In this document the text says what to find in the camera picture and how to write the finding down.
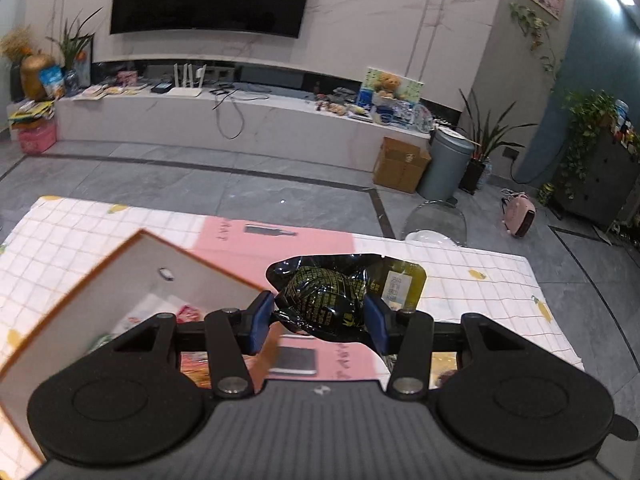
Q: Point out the pink storage box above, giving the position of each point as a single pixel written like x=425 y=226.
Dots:
x=35 y=139

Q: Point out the grey rectangular device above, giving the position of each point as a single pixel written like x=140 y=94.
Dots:
x=295 y=361

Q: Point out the green trailing plant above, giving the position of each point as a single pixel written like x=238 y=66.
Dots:
x=585 y=125

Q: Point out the brown cardboard box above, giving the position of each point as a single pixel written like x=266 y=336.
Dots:
x=400 y=165

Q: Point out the black snack packet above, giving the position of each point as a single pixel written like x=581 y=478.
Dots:
x=320 y=290

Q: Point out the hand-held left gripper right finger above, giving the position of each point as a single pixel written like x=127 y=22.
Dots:
x=376 y=322

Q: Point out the yellow snack packet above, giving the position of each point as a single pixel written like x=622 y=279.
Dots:
x=445 y=371

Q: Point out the white box with orange rim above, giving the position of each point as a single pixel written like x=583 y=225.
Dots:
x=125 y=270

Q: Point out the flat books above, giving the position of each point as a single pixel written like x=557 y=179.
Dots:
x=107 y=91

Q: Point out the dark grey cabinet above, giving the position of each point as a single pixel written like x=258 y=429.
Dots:
x=600 y=180

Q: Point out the white router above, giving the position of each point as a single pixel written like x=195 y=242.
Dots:
x=186 y=89

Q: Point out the white checkered tablecloth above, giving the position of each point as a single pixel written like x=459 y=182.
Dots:
x=75 y=225

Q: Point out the stack of papers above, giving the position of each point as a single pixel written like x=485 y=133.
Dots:
x=30 y=112

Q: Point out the teddy bear picture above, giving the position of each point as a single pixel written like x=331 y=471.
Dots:
x=390 y=85

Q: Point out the gold vase with dried flowers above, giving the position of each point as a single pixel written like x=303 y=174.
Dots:
x=35 y=77

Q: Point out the white marble tv cabinet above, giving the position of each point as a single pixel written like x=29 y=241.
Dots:
x=300 y=125

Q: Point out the transparent plastic chair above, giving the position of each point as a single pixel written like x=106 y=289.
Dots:
x=435 y=220

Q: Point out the snake plant in black pot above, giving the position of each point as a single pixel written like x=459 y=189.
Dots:
x=475 y=175

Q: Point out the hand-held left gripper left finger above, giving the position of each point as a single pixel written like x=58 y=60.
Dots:
x=261 y=322

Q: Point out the black small device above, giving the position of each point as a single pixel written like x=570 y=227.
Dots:
x=161 y=88

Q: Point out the hanging vine plant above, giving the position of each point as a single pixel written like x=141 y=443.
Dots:
x=532 y=27

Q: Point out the blue snack bag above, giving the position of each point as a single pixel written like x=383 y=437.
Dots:
x=52 y=82

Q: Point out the grey round trash bin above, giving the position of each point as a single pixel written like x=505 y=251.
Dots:
x=445 y=165

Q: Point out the pink white snack packet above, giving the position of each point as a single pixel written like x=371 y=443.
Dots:
x=187 y=313

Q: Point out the pile of small cabinet items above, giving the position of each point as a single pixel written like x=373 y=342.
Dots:
x=385 y=110

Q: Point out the pink table mat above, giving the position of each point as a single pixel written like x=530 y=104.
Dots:
x=320 y=246

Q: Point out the tall green leafy plant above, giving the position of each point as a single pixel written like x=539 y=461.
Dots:
x=72 y=42

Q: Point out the orange snack packet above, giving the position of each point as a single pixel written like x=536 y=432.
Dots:
x=196 y=369

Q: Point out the yellow black can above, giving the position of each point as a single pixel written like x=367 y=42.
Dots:
x=546 y=195

